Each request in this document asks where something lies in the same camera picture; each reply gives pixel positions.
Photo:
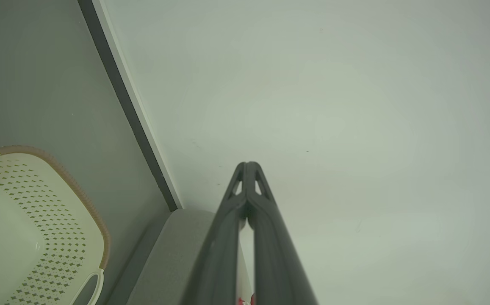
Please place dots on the white black baseboard strip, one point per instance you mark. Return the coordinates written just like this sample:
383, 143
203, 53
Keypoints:
122, 93

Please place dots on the grey fabric sofa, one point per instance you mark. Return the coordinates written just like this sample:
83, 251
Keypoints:
164, 262

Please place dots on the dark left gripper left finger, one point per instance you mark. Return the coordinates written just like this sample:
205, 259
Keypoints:
221, 250

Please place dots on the cream perforated laundry basket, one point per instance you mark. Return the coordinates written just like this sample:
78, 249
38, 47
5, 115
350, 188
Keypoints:
29, 228

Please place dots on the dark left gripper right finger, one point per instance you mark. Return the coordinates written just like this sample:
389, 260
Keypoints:
272, 254

